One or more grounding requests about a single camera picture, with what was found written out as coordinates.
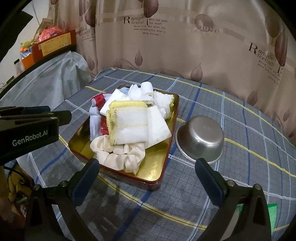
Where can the beige printed curtain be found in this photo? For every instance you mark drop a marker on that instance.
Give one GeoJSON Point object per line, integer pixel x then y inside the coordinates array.
{"type": "Point", "coordinates": [243, 48]}

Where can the cream satin cloth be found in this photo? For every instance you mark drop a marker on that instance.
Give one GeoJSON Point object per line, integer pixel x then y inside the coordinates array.
{"type": "Point", "coordinates": [126, 157]}

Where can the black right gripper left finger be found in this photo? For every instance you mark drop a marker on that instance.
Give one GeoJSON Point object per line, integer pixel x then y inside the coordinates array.
{"type": "Point", "coordinates": [41, 222]}

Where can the light blue fluffy towel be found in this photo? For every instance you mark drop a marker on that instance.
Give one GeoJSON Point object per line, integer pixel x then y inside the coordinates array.
{"type": "Point", "coordinates": [124, 90]}

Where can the red white satin cloth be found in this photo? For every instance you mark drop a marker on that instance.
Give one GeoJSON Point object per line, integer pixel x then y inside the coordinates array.
{"type": "Point", "coordinates": [97, 123]}

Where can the white fluffy yellow-lined mitt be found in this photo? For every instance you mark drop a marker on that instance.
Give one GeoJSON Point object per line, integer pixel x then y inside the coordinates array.
{"type": "Point", "coordinates": [164, 102]}

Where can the red yellow cardboard box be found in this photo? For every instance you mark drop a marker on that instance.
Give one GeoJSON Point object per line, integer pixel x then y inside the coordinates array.
{"type": "Point", "coordinates": [53, 45]}

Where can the patterned white handkerchief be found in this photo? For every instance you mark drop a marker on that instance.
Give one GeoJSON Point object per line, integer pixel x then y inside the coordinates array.
{"type": "Point", "coordinates": [117, 95]}

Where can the stainless steel bowl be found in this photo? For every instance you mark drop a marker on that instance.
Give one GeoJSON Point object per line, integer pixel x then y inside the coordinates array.
{"type": "Point", "coordinates": [200, 137]}

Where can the red plastic bag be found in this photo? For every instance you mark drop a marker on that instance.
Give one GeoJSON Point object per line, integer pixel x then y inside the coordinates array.
{"type": "Point", "coordinates": [50, 32]}

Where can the white foam block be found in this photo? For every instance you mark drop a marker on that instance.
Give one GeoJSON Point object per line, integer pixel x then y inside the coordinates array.
{"type": "Point", "coordinates": [158, 129]}

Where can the white yellow-edged towel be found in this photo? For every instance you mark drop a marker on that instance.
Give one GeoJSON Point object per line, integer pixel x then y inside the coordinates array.
{"type": "Point", "coordinates": [127, 122]}

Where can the white hotel towel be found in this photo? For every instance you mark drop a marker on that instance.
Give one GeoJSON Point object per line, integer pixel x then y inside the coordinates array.
{"type": "Point", "coordinates": [143, 93]}

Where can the gold red tin tray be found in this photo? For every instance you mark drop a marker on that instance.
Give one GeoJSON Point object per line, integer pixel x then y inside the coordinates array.
{"type": "Point", "coordinates": [152, 167]}

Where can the green white tissue box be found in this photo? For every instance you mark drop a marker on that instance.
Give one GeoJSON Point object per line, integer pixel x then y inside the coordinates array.
{"type": "Point", "coordinates": [259, 217]}

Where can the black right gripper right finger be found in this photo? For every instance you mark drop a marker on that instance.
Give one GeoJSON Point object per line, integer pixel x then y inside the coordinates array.
{"type": "Point", "coordinates": [227, 195]}

